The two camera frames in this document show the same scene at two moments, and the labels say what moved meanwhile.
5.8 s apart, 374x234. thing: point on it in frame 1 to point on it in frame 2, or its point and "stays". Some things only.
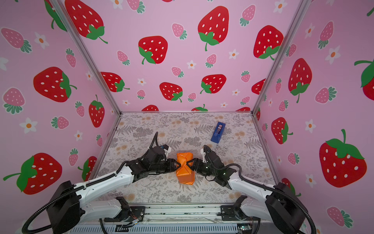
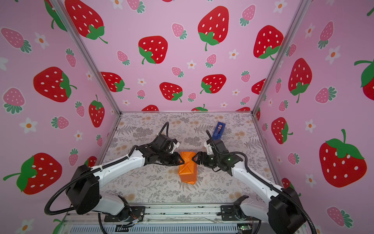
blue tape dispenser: x=217 y=132 stays
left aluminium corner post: x=75 y=33 stays
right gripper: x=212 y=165 to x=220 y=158
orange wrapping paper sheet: x=185 y=173 stays
